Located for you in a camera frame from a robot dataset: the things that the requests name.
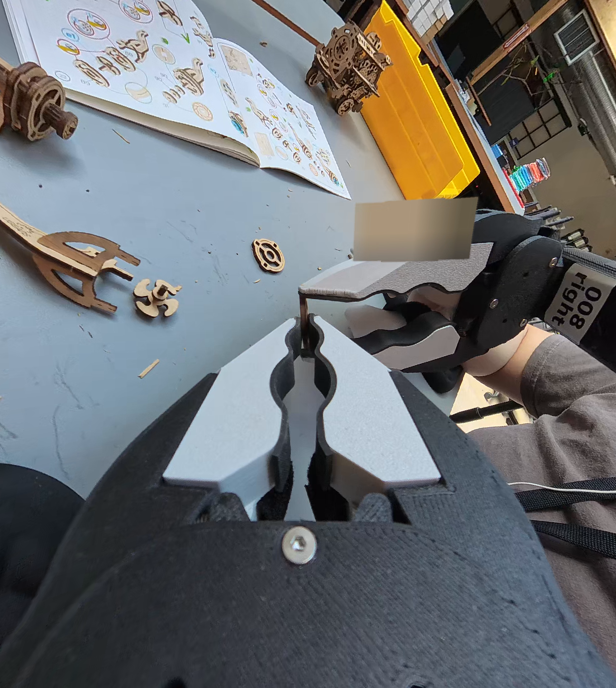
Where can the wooden axle wheel assembly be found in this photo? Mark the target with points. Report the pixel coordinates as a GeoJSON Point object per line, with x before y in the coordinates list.
{"type": "Point", "coordinates": [23, 97]}

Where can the stack of coloured packets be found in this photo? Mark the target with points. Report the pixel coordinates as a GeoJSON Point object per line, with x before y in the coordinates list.
{"type": "Point", "coordinates": [528, 174]}

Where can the black rod under table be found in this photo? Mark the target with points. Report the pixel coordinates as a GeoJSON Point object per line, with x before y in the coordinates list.
{"type": "Point", "coordinates": [485, 411]}

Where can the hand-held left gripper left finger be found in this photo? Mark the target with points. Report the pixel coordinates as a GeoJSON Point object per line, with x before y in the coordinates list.
{"type": "Point", "coordinates": [222, 430]}

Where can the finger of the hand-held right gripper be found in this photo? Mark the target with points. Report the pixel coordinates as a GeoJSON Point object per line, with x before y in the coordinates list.
{"type": "Point", "coordinates": [394, 274]}
{"type": "Point", "coordinates": [421, 338]}

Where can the round wooden disc part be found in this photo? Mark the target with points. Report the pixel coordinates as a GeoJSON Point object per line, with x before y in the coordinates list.
{"type": "Point", "coordinates": [268, 255]}

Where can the long curved wooden fork part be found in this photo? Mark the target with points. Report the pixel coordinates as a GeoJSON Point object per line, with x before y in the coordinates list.
{"type": "Point", "coordinates": [66, 263]}

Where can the open instruction booklet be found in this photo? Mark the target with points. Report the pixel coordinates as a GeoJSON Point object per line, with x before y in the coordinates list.
{"type": "Point", "coordinates": [179, 75]}

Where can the person's right hand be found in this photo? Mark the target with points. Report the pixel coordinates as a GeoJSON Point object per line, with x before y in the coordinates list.
{"type": "Point", "coordinates": [501, 355]}

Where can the small wood splinter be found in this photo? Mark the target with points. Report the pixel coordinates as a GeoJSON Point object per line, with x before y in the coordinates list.
{"type": "Point", "coordinates": [149, 368]}

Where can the person's grey clothing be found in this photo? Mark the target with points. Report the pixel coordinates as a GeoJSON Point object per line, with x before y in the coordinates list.
{"type": "Point", "coordinates": [598, 618]}

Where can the white vent grille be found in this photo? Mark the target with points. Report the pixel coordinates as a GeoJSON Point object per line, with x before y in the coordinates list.
{"type": "Point", "coordinates": [577, 37]}

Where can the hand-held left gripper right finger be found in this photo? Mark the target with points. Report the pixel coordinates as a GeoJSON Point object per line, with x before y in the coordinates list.
{"type": "Point", "coordinates": [372, 430]}

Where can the person's right forearm grey sleeve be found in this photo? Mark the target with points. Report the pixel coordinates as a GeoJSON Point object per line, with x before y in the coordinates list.
{"type": "Point", "coordinates": [571, 387]}

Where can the yellow plastic bin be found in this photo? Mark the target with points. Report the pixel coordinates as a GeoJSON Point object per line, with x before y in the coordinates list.
{"type": "Point", "coordinates": [415, 118]}

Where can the assembled wooden model cart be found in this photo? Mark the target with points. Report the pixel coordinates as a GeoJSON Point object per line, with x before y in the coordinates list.
{"type": "Point", "coordinates": [348, 59]}

